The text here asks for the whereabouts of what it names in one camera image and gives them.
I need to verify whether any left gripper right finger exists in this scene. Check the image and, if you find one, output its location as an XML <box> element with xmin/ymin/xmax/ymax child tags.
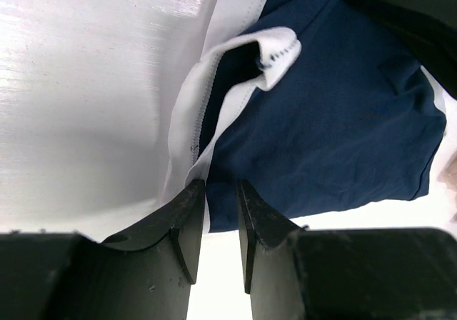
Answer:
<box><xmin>236</xmin><ymin>180</ymin><xmax>310</xmax><ymax>319</ymax></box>

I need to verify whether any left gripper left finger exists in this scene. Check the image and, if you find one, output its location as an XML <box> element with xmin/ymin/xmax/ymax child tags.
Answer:
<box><xmin>71</xmin><ymin>179</ymin><xmax>205</xmax><ymax>319</ymax></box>

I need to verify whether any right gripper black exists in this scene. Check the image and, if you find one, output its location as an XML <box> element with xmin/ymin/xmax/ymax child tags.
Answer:
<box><xmin>345</xmin><ymin>0</ymin><xmax>456</xmax><ymax>98</ymax></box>

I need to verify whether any navy blue underwear white trim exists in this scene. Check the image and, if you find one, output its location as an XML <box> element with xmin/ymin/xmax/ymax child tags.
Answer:
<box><xmin>164</xmin><ymin>0</ymin><xmax>449</xmax><ymax>234</ymax></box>

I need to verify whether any white pink grey underwear pile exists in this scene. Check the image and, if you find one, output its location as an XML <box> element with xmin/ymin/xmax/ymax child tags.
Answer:
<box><xmin>437</xmin><ymin>131</ymin><xmax>456</xmax><ymax>225</ymax></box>

